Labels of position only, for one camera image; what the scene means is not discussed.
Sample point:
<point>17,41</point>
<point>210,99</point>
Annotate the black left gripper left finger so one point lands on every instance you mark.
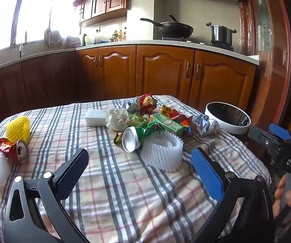
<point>23,221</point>

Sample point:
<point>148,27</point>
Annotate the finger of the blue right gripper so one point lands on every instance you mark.
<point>280,132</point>

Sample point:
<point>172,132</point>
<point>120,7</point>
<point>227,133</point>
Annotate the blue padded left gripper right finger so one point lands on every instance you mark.
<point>243,212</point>

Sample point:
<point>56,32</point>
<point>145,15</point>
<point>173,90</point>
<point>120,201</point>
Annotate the silver foil wrapper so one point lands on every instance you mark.
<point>205,125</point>

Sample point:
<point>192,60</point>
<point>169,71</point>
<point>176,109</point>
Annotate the orange snack bag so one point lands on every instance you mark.
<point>184,120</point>

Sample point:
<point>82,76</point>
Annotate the green drink carton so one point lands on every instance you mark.
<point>167,124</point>

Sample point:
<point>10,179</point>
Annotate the white foam net sleeve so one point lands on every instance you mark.
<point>163,150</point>

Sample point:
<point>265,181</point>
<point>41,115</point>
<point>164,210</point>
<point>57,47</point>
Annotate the red snack bag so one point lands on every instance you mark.
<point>147,104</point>

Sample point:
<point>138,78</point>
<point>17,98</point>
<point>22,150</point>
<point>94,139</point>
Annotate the crushed silver can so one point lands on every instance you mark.
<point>131,138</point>

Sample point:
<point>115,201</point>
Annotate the white paper ball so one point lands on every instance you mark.
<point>118,120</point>

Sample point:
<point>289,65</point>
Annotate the yellow snack packet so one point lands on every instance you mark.
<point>167,111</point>

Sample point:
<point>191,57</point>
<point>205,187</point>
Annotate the green spout pouch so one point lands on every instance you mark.
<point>144,131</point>

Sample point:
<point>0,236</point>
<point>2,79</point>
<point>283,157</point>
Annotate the blue-white wrapper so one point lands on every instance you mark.
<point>132,105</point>

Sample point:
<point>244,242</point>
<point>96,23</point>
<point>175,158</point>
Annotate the white round trash bin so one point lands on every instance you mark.
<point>229,117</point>

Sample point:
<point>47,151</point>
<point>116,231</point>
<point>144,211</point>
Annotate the person's right hand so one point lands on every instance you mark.
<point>279,193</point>

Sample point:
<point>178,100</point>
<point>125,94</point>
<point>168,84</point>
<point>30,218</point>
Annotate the red crushed can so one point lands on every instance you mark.
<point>17,151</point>

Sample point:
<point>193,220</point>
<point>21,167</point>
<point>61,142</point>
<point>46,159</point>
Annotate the wooden lower cabinets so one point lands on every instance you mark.
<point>195,77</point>

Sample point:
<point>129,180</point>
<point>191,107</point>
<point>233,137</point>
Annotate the yellow foam net sleeve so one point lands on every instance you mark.
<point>18,129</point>

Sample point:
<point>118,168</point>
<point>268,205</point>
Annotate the wooden door with glass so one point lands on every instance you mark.
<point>266,32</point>

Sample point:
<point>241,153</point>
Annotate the steel cooking pot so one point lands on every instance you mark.
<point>221,34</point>

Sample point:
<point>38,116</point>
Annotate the plaid tablecloth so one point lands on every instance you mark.
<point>119,198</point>

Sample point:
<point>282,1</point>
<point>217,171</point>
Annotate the white foam block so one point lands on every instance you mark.
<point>96,117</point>

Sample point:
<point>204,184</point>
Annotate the black wok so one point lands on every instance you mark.
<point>172,28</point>

